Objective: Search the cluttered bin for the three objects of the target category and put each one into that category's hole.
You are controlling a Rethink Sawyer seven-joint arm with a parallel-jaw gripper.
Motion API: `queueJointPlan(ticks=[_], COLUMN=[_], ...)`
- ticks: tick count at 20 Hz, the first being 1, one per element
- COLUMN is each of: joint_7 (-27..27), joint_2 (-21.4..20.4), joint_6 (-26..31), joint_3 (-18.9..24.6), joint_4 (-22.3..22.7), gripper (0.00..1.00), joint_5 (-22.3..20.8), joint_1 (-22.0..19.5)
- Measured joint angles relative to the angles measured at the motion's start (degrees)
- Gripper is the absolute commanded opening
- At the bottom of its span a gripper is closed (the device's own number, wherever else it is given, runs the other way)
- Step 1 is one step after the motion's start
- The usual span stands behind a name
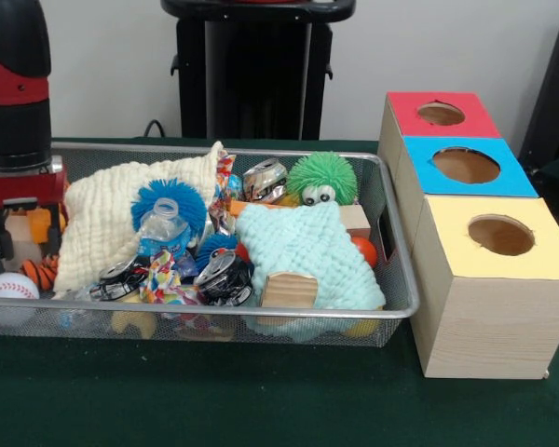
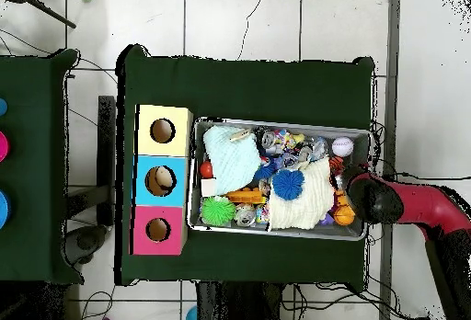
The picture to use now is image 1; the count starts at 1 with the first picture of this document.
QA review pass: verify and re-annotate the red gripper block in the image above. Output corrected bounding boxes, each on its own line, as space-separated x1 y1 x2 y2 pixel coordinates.
0 156 69 262

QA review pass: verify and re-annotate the orange striped tiger plush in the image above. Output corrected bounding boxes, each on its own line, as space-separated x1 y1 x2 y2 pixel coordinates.
19 254 60 286

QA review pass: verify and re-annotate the clear mesh bin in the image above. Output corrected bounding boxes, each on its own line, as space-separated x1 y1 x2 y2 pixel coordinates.
0 142 421 348

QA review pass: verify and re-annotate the wooden box with three holes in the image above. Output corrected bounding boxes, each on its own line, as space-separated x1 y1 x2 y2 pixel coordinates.
376 91 559 381

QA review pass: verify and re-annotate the orange toy building brick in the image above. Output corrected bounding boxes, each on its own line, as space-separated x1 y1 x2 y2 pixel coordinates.
25 207 66 246

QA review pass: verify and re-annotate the plain wooden block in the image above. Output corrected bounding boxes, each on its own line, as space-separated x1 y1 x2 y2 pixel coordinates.
4 216 44 271

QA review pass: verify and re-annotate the white baseball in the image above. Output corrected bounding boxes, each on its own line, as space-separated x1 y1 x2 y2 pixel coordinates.
0 272 41 327

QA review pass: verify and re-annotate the cream knitted cloth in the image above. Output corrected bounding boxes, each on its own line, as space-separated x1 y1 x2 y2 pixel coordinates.
53 141 227 299

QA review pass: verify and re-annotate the large blue spiky ball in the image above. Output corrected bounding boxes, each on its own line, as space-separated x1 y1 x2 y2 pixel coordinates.
130 178 209 234

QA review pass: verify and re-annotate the clear plastic water bottle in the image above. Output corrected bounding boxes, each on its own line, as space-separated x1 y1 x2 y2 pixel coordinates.
137 196 192 260

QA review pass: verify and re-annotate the crushed black can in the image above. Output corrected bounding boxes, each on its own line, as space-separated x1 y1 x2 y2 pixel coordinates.
193 251 255 307

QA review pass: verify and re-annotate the corrugated cardboard piece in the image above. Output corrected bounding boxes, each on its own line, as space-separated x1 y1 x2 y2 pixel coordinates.
262 272 319 308

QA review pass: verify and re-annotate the mint knitted cloth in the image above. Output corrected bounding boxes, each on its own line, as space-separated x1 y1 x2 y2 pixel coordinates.
235 202 387 312

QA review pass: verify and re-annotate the green spiky ball with eyes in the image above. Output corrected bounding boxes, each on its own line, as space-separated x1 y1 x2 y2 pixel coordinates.
286 151 354 207

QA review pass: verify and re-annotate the black standing panel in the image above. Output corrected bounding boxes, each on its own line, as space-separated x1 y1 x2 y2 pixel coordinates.
516 7 559 162

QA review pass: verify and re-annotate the black cable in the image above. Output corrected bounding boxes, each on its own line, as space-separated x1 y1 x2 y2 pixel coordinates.
143 119 168 139

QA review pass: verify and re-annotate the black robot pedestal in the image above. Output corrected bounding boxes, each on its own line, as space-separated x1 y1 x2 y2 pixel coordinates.
160 0 358 141

